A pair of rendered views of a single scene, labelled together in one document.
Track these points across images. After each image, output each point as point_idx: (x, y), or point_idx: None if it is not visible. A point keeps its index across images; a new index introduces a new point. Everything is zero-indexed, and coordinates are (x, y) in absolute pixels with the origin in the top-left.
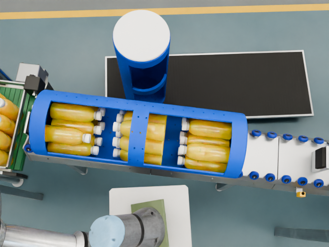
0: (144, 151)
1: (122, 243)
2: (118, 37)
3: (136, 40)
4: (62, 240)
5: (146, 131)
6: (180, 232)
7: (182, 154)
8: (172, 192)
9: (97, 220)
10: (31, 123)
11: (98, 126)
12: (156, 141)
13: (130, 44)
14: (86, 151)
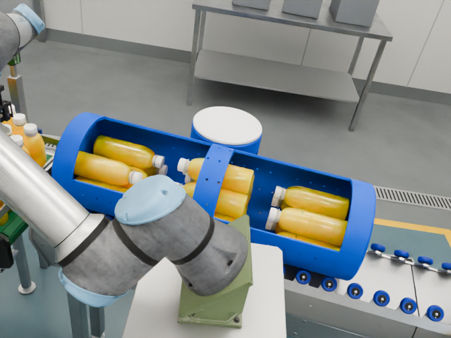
0: (217, 202)
1: (176, 210)
2: (200, 121)
3: (221, 126)
4: (68, 194)
5: (227, 161)
6: (266, 307)
7: (274, 219)
8: (255, 252)
9: (140, 180)
10: (69, 126)
11: None
12: (238, 192)
13: (213, 127)
14: None
